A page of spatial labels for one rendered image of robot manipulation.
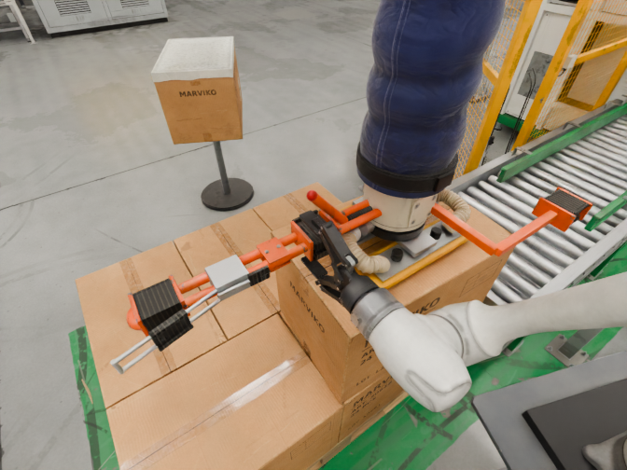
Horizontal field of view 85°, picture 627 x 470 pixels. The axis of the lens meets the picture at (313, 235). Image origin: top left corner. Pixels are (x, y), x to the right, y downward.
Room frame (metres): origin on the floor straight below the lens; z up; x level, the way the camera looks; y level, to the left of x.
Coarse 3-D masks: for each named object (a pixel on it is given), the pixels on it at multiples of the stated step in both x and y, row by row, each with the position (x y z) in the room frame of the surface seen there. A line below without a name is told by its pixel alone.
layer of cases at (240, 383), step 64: (320, 192) 1.44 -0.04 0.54; (192, 256) 0.99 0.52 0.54; (256, 320) 0.68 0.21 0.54; (128, 384) 0.45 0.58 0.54; (192, 384) 0.45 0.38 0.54; (256, 384) 0.45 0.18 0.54; (320, 384) 0.45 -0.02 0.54; (384, 384) 0.49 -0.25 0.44; (128, 448) 0.27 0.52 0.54; (192, 448) 0.27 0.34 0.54; (256, 448) 0.27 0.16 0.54; (320, 448) 0.34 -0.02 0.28
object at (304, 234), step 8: (320, 216) 0.60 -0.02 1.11; (328, 216) 0.59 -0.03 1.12; (296, 224) 0.56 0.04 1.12; (304, 224) 0.58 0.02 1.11; (336, 224) 0.56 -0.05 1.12; (296, 232) 0.55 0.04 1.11; (304, 232) 0.55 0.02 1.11; (312, 232) 0.55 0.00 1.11; (304, 240) 0.52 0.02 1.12; (312, 240) 0.52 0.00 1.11; (320, 240) 0.52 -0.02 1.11; (312, 248) 0.51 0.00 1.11; (320, 248) 0.51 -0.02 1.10; (312, 256) 0.51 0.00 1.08; (320, 256) 0.51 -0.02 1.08
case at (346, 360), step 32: (480, 224) 0.76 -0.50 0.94; (448, 256) 0.63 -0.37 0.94; (480, 256) 0.63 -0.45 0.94; (288, 288) 0.64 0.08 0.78; (416, 288) 0.52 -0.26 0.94; (448, 288) 0.56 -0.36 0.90; (480, 288) 0.65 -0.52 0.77; (288, 320) 0.66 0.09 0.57; (320, 320) 0.49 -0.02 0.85; (320, 352) 0.48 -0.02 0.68; (352, 352) 0.39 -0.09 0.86; (352, 384) 0.40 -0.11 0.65
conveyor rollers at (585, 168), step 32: (608, 128) 2.16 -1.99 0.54; (544, 160) 1.78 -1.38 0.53; (576, 160) 1.74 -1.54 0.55; (608, 160) 1.75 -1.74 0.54; (480, 192) 1.44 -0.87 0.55; (512, 192) 1.46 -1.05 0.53; (544, 192) 1.44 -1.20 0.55; (576, 192) 1.45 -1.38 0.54; (608, 192) 1.44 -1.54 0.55; (512, 224) 1.19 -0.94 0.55; (576, 224) 1.20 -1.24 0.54; (608, 224) 1.23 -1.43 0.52; (512, 256) 0.99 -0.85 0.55; (576, 256) 1.01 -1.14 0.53
